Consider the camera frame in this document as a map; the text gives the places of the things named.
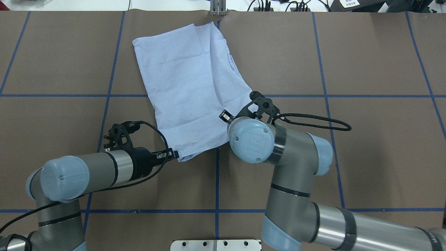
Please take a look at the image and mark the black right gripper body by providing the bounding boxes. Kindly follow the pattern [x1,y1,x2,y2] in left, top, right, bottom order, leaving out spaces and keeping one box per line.
[219,110,243,124]

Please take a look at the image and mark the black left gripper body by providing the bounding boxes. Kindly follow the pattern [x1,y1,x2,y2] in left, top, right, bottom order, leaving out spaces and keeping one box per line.
[132,147,165,180]

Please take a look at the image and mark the light blue striped shirt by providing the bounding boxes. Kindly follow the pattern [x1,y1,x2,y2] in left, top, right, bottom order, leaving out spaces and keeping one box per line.
[132,22,252,162]

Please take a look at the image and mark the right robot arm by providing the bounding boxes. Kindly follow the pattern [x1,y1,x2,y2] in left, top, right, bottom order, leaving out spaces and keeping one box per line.
[220,110,445,251]

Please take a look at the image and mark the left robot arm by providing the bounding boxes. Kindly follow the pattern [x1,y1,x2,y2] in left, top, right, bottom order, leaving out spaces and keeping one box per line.
[1,147,179,251]

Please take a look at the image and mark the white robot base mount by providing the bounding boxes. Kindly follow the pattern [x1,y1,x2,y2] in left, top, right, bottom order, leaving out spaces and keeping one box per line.
[170,239,263,251]

